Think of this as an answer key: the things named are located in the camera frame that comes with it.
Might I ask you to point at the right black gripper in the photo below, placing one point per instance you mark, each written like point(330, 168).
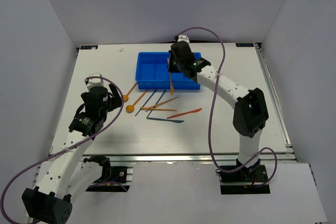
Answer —
point(171, 68)

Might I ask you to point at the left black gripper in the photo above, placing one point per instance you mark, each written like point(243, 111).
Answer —
point(116, 99)

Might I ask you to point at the orange plastic knife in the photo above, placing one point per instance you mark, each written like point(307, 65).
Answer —
point(171, 83)

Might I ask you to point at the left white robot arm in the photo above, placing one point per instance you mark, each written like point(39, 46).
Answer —
point(52, 198)

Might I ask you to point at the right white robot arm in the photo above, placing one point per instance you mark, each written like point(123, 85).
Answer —
point(250, 110)

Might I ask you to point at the orange spoon upper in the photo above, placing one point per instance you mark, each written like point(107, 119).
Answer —
point(126, 96)

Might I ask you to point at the orange spoon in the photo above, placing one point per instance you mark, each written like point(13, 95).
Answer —
point(130, 108)
point(126, 96)

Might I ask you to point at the orange spoon lower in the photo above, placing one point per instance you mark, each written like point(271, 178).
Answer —
point(130, 108)

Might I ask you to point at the orange chopstick lower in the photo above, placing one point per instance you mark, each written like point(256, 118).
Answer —
point(157, 109)

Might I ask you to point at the orange chopstick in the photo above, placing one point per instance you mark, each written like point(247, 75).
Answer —
point(159, 104)
point(157, 109)

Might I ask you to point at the blue divided plastic tray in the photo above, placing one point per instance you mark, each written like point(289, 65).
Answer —
point(152, 73)

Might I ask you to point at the orange chopstick upper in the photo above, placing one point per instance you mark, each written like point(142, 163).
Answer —
point(159, 104)

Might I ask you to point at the dark blue chopstick left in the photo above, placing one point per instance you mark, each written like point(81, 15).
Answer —
point(149, 98)

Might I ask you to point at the red-orange plastic knife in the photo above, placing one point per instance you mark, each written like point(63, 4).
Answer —
point(184, 113)

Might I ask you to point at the dark blue plastic knife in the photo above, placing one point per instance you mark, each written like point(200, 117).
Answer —
point(166, 120)

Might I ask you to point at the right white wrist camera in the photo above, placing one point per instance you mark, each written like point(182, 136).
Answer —
point(182, 37)

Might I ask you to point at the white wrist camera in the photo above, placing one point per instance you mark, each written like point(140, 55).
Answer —
point(94, 80)
point(182, 37)

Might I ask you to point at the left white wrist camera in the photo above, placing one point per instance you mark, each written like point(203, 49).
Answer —
point(94, 80)

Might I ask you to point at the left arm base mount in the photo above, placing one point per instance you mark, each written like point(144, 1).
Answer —
point(114, 178)

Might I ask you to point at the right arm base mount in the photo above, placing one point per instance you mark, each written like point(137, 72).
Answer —
point(238, 184)

